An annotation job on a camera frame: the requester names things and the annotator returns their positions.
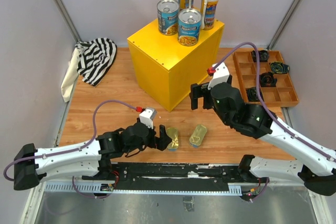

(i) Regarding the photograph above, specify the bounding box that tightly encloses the gold tin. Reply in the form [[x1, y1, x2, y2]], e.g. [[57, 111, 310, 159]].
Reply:
[[166, 127, 180, 151], [189, 124, 207, 148]]

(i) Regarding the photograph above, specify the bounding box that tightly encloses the blue Progresso soup can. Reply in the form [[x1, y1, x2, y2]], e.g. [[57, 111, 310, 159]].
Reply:
[[157, 0, 179, 36]]

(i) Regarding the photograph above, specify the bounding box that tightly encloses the yellow tall congee can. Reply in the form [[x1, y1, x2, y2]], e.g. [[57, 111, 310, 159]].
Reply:
[[201, 0, 219, 30]]

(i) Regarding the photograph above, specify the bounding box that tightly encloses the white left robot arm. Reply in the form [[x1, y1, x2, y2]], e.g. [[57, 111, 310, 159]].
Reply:
[[14, 122, 172, 191]]

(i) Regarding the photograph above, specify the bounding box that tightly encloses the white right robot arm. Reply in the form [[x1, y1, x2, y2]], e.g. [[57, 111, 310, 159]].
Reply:
[[190, 79, 335, 196]]

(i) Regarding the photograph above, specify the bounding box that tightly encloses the yellow cabinet box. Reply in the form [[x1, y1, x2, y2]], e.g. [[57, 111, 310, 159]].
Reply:
[[128, 20, 225, 111]]

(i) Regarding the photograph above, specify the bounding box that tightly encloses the dark cloth roll front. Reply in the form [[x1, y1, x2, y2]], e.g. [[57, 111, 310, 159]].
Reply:
[[246, 87, 259, 102]]

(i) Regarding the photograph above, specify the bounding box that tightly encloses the black cloth roll middle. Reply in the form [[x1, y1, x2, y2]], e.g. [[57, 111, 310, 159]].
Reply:
[[259, 72, 277, 87]]

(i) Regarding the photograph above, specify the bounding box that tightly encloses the black cloth roll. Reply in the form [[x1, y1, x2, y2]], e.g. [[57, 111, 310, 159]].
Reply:
[[259, 72, 277, 87], [251, 50, 269, 62]]

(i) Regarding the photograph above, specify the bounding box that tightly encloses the black cloth roll back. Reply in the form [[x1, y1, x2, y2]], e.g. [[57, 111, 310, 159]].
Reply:
[[251, 50, 269, 62]]

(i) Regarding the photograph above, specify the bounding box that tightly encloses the wooden compartment tray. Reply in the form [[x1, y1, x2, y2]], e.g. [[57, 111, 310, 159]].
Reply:
[[233, 50, 299, 107]]

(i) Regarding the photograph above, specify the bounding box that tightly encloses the dark green patterned cloth roll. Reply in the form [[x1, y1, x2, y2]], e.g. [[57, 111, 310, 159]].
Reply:
[[270, 62, 290, 74]]

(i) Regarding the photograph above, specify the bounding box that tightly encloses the black white striped cloth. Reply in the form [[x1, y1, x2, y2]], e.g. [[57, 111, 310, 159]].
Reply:
[[60, 38, 117, 103]]

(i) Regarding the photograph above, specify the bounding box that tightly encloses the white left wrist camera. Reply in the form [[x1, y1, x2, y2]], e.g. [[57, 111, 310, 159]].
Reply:
[[136, 106, 157, 129]]

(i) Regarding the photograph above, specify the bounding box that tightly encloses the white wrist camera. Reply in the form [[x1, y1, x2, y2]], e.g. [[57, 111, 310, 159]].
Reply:
[[207, 62, 232, 90], [136, 106, 157, 129]]

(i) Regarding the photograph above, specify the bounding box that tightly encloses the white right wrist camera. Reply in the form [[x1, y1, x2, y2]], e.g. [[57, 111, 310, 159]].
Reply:
[[207, 62, 232, 90]]

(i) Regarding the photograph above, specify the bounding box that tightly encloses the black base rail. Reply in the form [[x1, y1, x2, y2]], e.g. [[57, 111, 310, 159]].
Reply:
[[93, 163, 266, 198]]

